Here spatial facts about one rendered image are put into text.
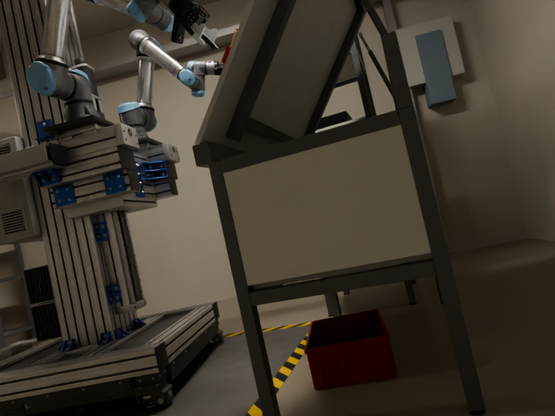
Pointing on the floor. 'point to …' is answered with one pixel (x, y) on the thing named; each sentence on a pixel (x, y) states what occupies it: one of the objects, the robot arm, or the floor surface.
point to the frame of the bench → (251, 322)
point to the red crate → (349, 350)
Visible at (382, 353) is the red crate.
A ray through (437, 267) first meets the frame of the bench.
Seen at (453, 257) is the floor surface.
